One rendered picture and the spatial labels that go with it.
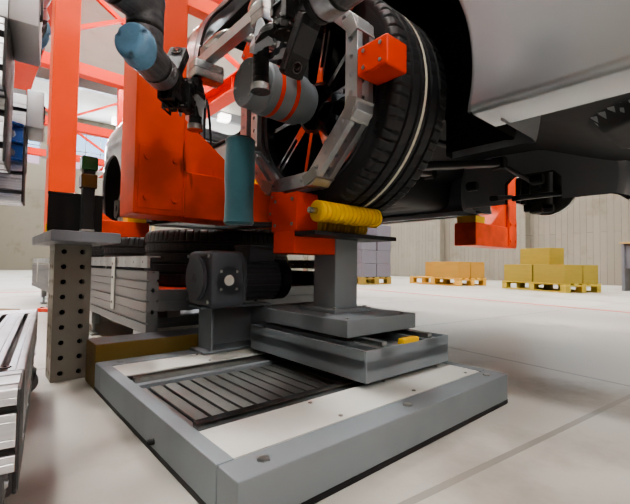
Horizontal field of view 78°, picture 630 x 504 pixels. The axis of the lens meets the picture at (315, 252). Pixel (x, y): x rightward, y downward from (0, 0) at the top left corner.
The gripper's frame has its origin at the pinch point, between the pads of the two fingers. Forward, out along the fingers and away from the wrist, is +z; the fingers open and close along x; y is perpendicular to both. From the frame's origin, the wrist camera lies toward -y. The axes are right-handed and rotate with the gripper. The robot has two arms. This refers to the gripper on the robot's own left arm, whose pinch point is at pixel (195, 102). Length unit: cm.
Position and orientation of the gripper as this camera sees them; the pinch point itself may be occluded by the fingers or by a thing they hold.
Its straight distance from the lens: 125.2
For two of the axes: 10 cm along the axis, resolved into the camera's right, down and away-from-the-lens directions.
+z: 0.6, 0.3, 10.0
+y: -0.2, 10.0, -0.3
